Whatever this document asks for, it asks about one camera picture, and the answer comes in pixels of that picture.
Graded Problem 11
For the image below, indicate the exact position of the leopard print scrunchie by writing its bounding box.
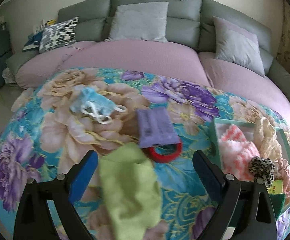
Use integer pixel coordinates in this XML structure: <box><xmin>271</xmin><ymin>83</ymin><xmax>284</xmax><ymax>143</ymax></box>
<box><xmin>249</xmin><ymin>156</ymin><xmax>276</xmax><ymax>188</ymax></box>

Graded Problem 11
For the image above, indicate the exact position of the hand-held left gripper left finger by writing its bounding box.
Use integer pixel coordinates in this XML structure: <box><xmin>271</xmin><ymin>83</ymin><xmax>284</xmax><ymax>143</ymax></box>
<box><xmin>13</xmin><ymin>150</ymin><xmax>99</xmax><ymax>240</ymax></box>

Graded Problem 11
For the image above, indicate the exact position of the green scouring pad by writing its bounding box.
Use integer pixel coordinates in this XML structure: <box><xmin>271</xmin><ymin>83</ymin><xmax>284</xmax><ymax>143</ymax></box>
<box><xmin>268</xmin><ymin>192</ymin><xmax>286</xmax><ymax>217</ymax></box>

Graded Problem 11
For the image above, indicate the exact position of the cream lace cloth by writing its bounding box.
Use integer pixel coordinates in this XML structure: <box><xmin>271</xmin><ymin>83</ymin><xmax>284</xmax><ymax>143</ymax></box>
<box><xmin>253</xmin><ymin>117</ymin><xmax>283</xmax><ymax>163</ymax></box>

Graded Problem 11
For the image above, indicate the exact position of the grey sofa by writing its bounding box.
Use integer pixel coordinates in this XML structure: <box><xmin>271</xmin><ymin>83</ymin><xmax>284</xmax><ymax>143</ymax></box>
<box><xmin>5</xmin><ymin>0</ymin><xmax>290</xmax><ymax>127</ymax></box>

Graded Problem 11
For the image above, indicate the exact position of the blue cloth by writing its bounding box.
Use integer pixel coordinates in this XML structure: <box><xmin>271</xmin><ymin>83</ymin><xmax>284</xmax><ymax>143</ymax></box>
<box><xmin>23</xmin><ymin>31</ymin><xmax>44</xmax><ymax>52</ymax></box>

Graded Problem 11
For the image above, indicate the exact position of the black white patterned pillow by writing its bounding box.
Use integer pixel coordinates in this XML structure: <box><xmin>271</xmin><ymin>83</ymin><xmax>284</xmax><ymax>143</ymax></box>
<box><xmin>39</xmin><ymin>17</ymin><xmax>79</xmax><ymax>53</ymax></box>

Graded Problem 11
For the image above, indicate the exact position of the green yellow packet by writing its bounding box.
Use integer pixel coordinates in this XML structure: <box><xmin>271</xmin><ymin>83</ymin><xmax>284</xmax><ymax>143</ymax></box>
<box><xmin>267</xmin><ymin>179</ymin><xmax>285</xmax><ymax>196</ymax></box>

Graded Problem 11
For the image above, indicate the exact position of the yellow-green cloth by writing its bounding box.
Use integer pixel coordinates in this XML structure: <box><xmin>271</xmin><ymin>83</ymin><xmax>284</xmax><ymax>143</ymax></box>
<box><xmin>99</xmin><ymin>142</ymin><xmax>162</xmax><ymax>240</ymax></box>

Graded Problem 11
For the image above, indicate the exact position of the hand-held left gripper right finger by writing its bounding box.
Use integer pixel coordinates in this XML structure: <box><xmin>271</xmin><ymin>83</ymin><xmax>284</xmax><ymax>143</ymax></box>
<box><xmin>193</xmin><ymin>150</ymin><xmax>278</xmax><ymax>240</ymax></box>

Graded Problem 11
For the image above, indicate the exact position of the purple packet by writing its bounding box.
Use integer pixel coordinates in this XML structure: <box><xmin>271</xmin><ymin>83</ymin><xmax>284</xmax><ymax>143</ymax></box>
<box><xmin>137</xmin><ymin>107</ymin><xmax>178</xmax><ymax>148</ymax></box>

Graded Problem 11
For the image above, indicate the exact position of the pink white knitted cloth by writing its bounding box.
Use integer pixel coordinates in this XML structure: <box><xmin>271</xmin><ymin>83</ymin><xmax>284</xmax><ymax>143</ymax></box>
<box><xmin>218</xmin><ymin>124</ymin><xmax>260</xmax><ymax>182</ymax></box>

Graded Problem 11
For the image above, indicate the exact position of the pink sofa cover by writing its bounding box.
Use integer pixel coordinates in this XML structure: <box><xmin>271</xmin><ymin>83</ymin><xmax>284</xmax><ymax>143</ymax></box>
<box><xmin>15</xmin><ymin>39</ymin><xmax>290</xmax><ymax>128</ymax></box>

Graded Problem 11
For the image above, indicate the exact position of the teal box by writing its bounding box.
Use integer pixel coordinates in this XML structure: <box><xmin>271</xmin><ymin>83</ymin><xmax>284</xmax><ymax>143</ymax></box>
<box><xmin>207</xmin><ymin>119</ymin><xmax>290</xmax><ymax>217</ymax></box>

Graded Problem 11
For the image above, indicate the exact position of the floral blanket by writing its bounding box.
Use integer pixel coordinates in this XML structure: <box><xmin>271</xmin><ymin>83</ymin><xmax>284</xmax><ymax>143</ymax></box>
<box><xmin>0</xmin><ymin>66</ymin><xmax>290</xmax><ymax>240</ymax></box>

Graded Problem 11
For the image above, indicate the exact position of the red tape roll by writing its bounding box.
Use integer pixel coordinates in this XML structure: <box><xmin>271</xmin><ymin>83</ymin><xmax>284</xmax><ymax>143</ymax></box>
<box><xmin>146</xmin><ymin>140</ymin><xmax>183</xmax><ymax>163</ymax></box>

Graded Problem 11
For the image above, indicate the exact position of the grey lilac pillow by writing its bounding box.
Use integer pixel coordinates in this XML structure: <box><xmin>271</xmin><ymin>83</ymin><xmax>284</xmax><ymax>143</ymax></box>
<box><xmin>212</xmin><ymin>16</ymin><xmax>265</xmax><ymax>77</ymax></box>

